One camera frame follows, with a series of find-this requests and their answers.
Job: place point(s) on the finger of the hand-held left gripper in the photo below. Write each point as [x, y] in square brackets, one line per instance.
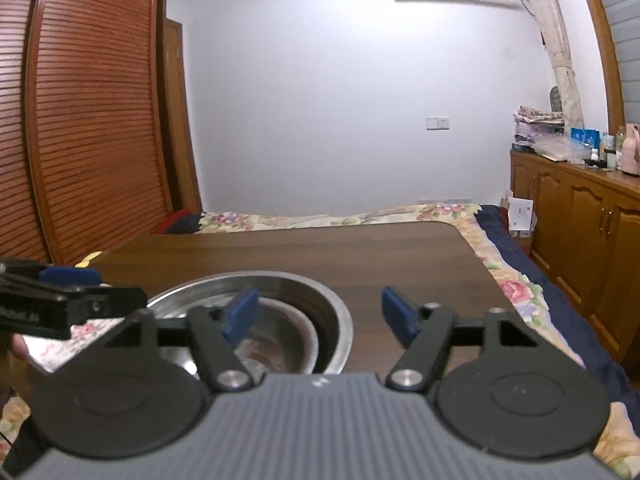
[115, 302]
[70, 276]

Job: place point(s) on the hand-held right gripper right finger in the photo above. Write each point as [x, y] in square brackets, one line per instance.
[397, 315]

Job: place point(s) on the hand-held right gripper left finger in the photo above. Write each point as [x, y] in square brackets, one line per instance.
[240, 315]

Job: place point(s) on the white floral square plate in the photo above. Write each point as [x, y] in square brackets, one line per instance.
[85, 332]

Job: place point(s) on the large stainless steel bowl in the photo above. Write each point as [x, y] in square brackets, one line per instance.
[330, 320]

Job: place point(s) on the person's left hand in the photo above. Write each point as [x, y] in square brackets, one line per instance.
[19, 346]

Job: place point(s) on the red cloth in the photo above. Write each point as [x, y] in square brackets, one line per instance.
[170, 222]

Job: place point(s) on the floral blanket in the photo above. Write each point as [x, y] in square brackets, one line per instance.
[515, 290]

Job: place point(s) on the navy blue quilt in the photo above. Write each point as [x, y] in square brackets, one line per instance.
[550, 290]

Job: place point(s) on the white cardboard box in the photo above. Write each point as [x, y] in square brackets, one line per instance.
[521, 215]

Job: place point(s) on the wooden louvered wardrobe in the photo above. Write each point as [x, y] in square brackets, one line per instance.
[90, 110]

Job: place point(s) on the wooden door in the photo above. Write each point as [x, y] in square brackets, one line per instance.
[180, 120]

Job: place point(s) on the wooden sideboard cabinet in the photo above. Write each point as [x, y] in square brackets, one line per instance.
[580, 230]

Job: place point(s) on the clear plastic bag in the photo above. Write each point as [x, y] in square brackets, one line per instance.
[557, 147]

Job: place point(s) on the blue box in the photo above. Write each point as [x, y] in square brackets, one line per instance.
[585, 137]

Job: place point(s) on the grey fan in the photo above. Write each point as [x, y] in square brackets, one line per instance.
[556, 99]

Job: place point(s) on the pink thermos bottle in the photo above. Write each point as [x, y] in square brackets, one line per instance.
[631, 152]

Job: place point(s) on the clear bottle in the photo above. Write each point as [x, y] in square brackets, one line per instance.
[620, 137]

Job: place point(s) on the beige tied curtain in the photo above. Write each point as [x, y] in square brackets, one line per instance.
[560, 50]

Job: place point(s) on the white wall socket strip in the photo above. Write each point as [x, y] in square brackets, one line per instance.
[445, 201]

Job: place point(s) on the white wall switch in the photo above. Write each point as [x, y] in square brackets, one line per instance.
[437, 122]

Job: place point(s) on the wooden window frame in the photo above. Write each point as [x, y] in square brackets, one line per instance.
[602, 45]

